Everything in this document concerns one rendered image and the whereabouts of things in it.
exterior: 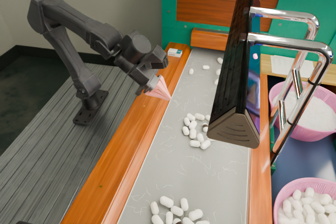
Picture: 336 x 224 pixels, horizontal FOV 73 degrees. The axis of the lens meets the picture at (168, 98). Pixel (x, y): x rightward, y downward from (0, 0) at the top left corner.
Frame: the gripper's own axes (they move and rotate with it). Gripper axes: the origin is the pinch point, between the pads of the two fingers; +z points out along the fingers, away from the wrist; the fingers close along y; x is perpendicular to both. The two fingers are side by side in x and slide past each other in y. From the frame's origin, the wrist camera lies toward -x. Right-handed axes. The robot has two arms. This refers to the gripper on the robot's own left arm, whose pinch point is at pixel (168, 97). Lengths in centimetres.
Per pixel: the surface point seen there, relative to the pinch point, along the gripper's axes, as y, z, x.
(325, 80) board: 36, 46, -31
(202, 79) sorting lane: 26.9, 12.5, 3.7
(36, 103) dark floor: 50, -43, 151
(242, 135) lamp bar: -27.5, 0.8, -29.5
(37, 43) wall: 113, -87, 167
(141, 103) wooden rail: 3.1, -2.8, 13.7
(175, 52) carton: 37.8, -1.9, 10.2
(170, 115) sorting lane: 3.1, 7.3, 8.2
